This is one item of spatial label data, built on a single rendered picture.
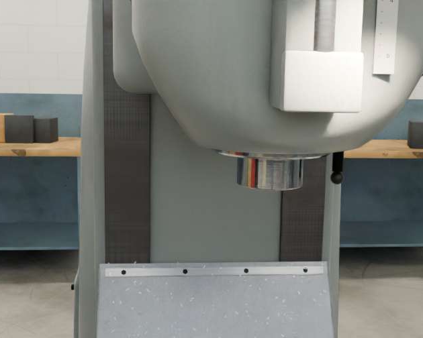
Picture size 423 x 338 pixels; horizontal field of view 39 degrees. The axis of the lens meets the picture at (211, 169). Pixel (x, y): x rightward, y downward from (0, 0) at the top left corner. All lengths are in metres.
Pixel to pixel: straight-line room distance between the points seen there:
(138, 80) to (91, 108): 0.31
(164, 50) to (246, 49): 0.05
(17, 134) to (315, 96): 3.96
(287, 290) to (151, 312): 0.19
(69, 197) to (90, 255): 3.91
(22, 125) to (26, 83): 0.60
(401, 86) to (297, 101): 0.09
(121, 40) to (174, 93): 0.18
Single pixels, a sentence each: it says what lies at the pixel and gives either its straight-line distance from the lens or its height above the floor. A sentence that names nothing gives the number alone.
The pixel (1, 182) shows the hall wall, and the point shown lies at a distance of 4.83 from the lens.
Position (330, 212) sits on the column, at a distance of 0.85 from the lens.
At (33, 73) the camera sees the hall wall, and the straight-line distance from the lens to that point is 4.71.
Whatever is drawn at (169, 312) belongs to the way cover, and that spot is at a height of 1.04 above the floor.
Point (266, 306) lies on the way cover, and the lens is 0.83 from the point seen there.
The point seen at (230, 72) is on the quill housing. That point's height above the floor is 1.36.
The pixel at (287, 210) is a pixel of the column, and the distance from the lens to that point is 0.83.
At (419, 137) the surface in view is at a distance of 4.37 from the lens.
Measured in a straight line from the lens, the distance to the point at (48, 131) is 4.20.
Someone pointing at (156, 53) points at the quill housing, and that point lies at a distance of 0.35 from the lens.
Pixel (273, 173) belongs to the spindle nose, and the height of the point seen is 1.29.
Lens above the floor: 1.36
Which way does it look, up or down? 9 degrees down
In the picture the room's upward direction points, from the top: 1 degrees clockwise
